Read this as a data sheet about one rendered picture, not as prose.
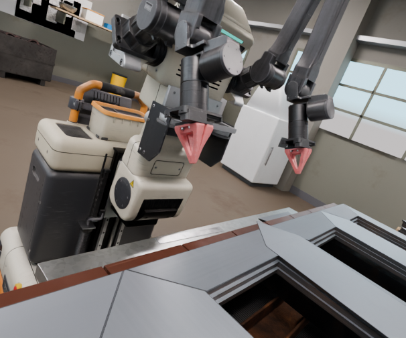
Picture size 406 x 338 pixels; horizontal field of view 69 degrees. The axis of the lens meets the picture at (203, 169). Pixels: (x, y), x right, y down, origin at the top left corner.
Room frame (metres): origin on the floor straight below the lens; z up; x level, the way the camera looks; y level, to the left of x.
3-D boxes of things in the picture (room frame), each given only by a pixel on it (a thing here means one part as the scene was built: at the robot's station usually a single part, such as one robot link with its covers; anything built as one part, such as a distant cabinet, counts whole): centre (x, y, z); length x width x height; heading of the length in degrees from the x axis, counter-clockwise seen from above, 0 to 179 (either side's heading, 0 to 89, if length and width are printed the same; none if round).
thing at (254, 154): (4.62, -0.71, 0.76); 0.78 x 0.69 x 1.51; 47
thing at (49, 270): (0.98, -0.21, 0.67); 1.30 x 0.20 x 0.03; 143
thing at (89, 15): (6.77, 3.42, 1.61); 0.39 x 0.33 x 0.22; 137
